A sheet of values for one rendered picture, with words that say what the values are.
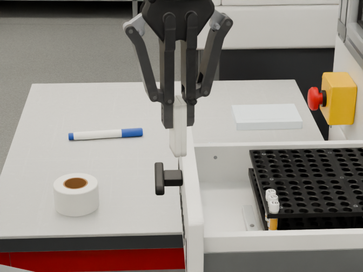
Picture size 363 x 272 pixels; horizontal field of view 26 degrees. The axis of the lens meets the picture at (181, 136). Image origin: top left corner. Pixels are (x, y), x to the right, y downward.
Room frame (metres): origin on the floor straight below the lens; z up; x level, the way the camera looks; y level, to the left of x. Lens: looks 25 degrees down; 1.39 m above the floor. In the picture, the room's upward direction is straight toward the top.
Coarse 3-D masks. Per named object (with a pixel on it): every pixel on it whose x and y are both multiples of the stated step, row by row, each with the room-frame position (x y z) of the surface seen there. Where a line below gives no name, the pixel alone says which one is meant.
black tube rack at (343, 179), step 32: (288, 160) 0.96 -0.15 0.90; (320, 160) 0.96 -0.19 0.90; (352, 160) 0.97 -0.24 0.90; (256, 192) 0.92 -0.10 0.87; (288, 192) 0.87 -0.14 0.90; (320, 192) 0.87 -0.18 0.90; (352, 192) 0.87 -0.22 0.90; (288, 224) 0.84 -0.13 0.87; (320, 224) 0.84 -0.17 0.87; (352, 224) 0.83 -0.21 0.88
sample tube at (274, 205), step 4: (272, 200) 0.83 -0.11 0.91; (272, 204) 0.82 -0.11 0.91; (276, 204) 0.82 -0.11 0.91; (272, 208) 0.82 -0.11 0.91; (276, 208) 0.82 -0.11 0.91; (272, 212) 0.82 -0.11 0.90; (276, 212) 0.82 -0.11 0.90; (272, 220) 0.82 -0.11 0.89; (276, 220) 0.82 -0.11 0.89; (268, 224) 0.82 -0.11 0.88; (272, 224) 0.82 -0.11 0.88; (276, 224) 0.82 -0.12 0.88; (268, 228) 0.82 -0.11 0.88; (272, 228) 0.82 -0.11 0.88; (276, 228) 0.82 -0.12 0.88
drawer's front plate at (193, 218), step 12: (192, 144) 0.95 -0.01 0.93; (180, 156) 0.95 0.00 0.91; (192, 156) 0.92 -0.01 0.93; (180, 168) 0.95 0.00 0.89; (192, 168) 0.88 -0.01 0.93; (192, 180) 0.85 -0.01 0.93; (192, 192) 0.82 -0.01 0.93; (192, 204) 0.79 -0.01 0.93; (192, 216) 0.76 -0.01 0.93; (192, 228) 0.75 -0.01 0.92; (192, 240) 0.75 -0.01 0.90; (192, 252) 0.75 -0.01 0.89; (192, 264) 0.75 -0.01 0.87
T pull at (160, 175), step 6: (156, 162) 0.93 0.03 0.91; (162, 162) 0.93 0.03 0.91; (156, 168) 0.91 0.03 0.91; (162, 168) 0.91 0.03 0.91; (156, 174) 0.90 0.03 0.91; (162, 174) 0.90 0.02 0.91; (168, 174) 0.90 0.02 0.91; (174, 174) 0.90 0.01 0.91; (180, 174) 0.90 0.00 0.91; (156, 180) 0.88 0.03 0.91; (162, 180) 0.88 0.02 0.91; (168, 180) 0.88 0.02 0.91; (174, 180) 0.89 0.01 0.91; (180, 180) 0.89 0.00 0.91; (156, 186) 0.86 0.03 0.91; (162, 186) 0.86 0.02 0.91; (168, 186) 0.89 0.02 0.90; (156, 192) 0.86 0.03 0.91; (162, 192) 0.86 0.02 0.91
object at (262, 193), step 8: (256, 152) 0.99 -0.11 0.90; (256, 160) 0.96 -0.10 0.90; (264, 160) 0.96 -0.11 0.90; (256, 168) 0.93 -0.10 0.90; (264, 168) 0.93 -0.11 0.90; (256, 176) 0.92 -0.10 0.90; (264, 176) 0.92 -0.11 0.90; (264, 184) 0.90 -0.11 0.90; (272, 184) 0.89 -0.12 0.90; (264, 192) 0.87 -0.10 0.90; (264, 200) 0.85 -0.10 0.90; (264, 208) 0.84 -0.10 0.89; (272, 216) 0.82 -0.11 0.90; (280, 216) 0.82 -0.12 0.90
